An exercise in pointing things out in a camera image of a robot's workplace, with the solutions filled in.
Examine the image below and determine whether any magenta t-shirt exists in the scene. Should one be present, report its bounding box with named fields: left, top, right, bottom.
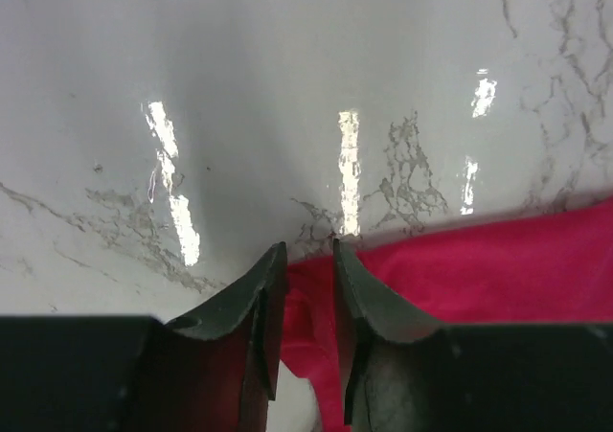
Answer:
left=282, top=200, right=612, bottom=431

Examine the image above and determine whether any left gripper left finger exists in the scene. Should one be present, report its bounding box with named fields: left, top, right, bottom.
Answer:
left=1, top=243, right=287, bottom=431

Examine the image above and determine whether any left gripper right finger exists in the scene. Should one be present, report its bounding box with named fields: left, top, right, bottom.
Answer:
left=333, top=241, right=612, bottom=431

